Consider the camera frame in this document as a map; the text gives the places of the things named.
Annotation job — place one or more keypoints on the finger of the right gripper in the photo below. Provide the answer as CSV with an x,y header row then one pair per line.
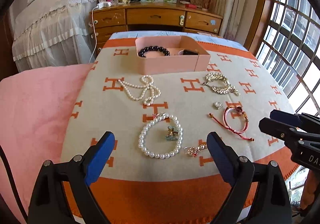
x,y
287,115
280,130

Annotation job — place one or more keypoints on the window with metal grille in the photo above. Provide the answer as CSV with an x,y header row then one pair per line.
x,y
289,50

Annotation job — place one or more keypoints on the gold hair clip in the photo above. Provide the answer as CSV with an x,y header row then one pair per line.
x,y
194,150

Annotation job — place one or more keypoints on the orange beige H blanket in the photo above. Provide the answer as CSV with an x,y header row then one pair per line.
x,y
134,188

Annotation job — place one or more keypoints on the person's right hand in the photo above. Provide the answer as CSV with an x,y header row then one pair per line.
x,y
309,190

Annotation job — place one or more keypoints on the white charger with cable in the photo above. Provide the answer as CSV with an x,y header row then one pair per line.
x,y
99,6

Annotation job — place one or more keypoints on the red small box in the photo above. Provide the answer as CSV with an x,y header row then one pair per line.
x,y
190,6

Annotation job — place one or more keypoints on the pink bed cover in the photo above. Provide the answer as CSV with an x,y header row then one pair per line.
x,y
36,106

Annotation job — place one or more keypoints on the wooden desk with drawers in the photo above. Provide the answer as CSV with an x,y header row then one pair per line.
x,y
151,16

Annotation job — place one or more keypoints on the blue flower brooch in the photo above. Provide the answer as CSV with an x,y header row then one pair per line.
x,y
172,134

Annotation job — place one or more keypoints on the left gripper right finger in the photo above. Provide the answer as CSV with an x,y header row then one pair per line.
x,y
271,201

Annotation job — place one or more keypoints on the pink jewelry tray box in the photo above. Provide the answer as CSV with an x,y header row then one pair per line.
x,y
156,62

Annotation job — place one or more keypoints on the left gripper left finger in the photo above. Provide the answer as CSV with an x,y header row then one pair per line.
x,y
49,202

